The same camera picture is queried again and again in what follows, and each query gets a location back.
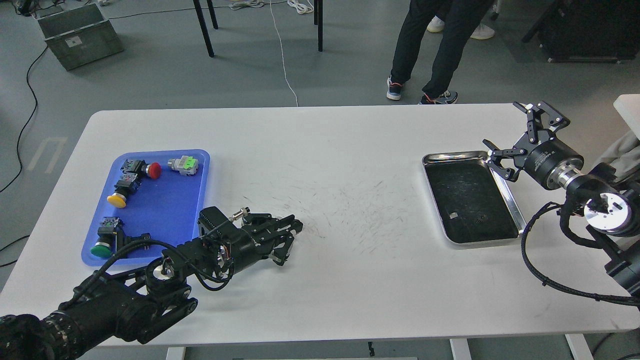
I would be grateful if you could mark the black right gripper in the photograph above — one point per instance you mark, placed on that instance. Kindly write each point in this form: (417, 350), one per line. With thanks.
(547, 161)

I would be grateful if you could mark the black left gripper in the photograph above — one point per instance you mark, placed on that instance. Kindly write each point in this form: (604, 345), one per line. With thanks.
(262, 237)

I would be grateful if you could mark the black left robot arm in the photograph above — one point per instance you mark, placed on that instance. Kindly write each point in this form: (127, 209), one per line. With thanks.
(142, 290)

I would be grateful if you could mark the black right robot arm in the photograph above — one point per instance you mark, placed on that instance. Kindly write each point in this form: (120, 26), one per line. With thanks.
(598, 206)

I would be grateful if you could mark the grey green connector part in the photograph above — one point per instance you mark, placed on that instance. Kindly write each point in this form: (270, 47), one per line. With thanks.
(185, 165)

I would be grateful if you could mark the steel metal tray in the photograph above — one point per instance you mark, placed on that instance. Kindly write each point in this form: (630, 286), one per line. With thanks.
(462, 186)

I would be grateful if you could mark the grey cloth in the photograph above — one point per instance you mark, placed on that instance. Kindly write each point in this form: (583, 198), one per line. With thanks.
(623, 155)

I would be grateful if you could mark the white sneaker person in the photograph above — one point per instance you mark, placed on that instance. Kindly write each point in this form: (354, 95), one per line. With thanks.
(482, 32)

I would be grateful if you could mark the black equipment case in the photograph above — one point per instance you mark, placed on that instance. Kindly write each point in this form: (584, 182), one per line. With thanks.
(588, 30)

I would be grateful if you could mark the blue plastic tray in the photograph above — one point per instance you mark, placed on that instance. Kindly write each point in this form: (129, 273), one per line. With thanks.
(167, 208)

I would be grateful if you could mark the black table leg right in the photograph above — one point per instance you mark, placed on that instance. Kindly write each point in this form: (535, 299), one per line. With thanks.
(318, 22)

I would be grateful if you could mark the black table leg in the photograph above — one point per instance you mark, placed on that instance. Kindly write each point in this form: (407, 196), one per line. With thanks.
(203, 25)
(318, 22)

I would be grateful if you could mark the grey storage crate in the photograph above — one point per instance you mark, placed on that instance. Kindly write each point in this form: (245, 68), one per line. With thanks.
(80, 36)

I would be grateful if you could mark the red push button switch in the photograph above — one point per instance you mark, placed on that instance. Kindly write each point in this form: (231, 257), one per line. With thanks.
(152, 170)

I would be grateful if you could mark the yellow push button switch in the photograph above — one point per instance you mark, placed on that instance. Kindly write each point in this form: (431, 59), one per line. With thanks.
(127, 184)

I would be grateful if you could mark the green push button switch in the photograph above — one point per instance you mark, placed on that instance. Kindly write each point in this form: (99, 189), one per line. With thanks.
(111, 237)

